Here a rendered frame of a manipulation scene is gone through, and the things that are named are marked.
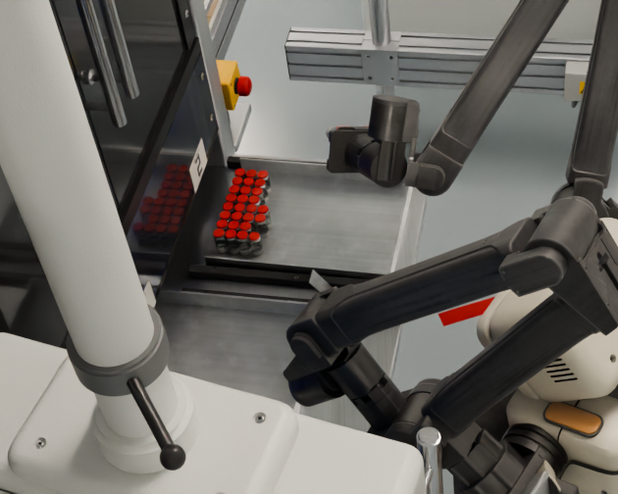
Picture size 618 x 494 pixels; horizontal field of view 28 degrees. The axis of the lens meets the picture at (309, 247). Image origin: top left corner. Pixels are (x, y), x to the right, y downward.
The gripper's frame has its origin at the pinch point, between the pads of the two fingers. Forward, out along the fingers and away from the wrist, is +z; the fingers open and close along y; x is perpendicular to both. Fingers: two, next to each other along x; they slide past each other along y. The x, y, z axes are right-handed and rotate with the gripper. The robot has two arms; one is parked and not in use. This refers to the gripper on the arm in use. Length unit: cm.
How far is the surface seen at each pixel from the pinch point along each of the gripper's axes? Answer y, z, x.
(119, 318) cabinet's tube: 52, -83, -4
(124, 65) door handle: 36.6, -8.6, -12.3
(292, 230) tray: -4.3, 30.4, 24.4
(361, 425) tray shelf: -3.9, -10.0, 45.3
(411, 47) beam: -62, 111, 1
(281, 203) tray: -4.1, 37.3, 21.0
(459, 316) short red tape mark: -76, 94, 69
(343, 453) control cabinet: 29, -78, 13
